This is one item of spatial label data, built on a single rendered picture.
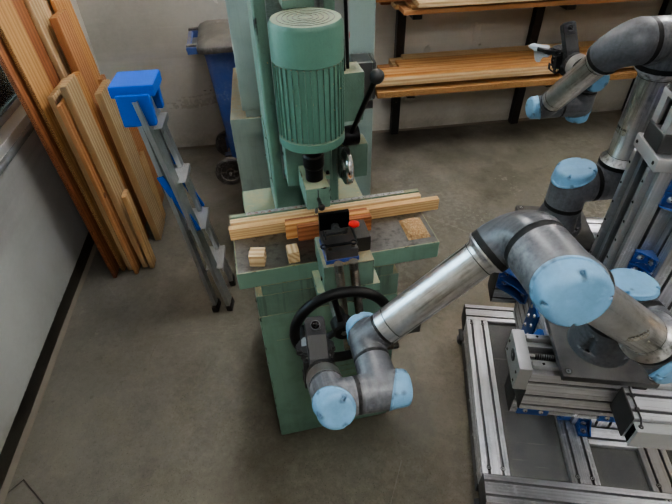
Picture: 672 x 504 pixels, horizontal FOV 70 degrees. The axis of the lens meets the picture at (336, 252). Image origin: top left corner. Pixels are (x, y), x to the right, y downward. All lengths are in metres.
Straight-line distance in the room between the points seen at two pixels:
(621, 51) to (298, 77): 0.82
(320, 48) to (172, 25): 2.56
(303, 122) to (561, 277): 0.72
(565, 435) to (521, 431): 0.14
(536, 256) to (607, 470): 1.22
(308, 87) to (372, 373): 0.67
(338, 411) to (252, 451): 1.18
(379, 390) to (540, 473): 1.02
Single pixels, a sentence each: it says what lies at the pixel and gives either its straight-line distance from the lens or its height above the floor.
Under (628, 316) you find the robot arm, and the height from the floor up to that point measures 1.16.
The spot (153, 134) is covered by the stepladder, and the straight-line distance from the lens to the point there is 2.00.
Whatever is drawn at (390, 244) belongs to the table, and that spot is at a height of 0.90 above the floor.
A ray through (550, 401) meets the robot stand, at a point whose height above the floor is 0.64.
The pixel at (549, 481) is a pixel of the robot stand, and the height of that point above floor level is 0.23.
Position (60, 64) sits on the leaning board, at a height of 1.02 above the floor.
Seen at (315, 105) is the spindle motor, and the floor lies 1.33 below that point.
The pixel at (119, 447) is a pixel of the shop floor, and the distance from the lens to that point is 2.24.
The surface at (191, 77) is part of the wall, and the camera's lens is 3.76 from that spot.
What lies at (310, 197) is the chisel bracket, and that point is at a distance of 1.38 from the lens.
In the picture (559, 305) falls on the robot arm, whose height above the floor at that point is 1.25.
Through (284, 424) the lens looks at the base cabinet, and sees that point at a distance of 2.01.
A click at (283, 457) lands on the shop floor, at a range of 2.04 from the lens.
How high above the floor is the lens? 1.82
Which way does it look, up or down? 41 degrees down
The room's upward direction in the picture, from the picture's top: 2 degrees counter-clockwise
